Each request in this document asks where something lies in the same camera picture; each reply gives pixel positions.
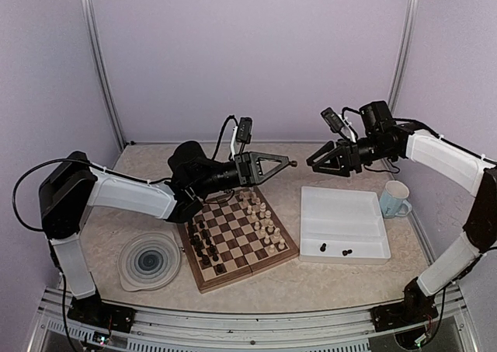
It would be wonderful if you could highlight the aluminium frame post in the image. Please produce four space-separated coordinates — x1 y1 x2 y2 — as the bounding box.
80 0 127 152
387 0 419 113

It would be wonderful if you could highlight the front aluminium rail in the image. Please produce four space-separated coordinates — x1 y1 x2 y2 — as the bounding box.
21 286 480 351

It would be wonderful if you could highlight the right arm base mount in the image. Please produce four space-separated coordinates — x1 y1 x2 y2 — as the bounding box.
370 278 447 350

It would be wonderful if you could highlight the light blue mug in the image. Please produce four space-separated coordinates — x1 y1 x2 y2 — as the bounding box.
379 180 412 219

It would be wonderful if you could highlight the dark piece back rank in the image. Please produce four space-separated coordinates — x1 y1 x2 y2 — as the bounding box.
202 256 210 267

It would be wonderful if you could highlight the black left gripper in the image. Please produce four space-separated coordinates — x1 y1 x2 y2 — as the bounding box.
191 151 290 197

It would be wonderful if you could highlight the collapsible silicone bowl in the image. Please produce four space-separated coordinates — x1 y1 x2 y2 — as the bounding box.
117 232 181 292

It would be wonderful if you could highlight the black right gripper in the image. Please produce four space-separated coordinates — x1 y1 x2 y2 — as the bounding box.
308 134 394 176

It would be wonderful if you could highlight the white chess pieces row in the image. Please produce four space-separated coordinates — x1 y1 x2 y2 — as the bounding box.
229 189 291 260

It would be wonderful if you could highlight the white plastic tray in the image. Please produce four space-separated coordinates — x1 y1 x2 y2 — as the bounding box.
299 186 391 265

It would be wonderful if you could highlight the wooden chess board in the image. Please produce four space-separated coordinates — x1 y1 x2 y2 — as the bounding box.
178 186 299 293

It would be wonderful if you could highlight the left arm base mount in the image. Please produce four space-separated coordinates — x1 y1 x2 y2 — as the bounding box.
68 292 136 333

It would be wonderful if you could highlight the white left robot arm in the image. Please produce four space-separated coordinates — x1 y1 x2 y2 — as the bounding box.
39 141 297 325

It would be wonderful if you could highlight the left aluminium frame post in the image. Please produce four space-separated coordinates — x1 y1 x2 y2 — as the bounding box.
80 0 127 152

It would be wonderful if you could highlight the right aluminium frame post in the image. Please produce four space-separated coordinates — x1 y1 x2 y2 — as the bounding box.
387 0 419 113

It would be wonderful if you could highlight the dark chess piece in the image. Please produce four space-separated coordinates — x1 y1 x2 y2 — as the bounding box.
188 227 197 239

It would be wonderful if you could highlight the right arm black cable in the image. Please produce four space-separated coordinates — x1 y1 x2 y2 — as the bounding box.
341 106 494 174

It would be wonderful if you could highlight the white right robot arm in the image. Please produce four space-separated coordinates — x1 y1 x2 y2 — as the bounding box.
307 101 496 297

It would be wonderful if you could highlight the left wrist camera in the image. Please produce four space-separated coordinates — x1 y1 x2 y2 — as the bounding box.
229 117 253 160

